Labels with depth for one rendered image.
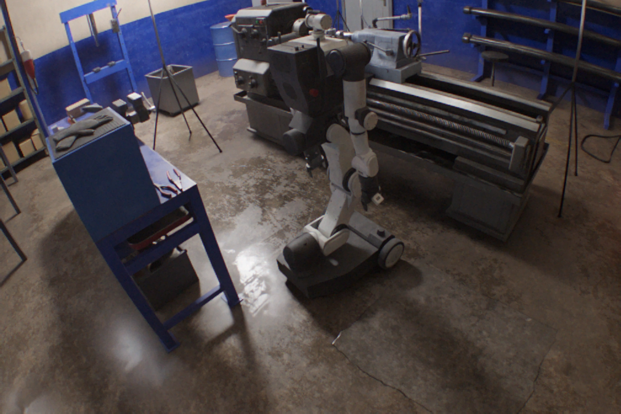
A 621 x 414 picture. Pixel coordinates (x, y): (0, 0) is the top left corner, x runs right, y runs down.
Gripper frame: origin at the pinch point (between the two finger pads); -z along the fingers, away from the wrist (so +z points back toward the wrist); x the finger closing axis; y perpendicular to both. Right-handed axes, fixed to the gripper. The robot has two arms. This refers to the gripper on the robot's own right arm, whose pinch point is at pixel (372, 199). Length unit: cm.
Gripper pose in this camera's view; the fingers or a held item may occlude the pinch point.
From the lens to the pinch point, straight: 181.7
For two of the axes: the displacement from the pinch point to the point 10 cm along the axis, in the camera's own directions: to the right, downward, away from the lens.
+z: -2.5, -7.2, -6.5
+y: -6.3, -3.9, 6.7
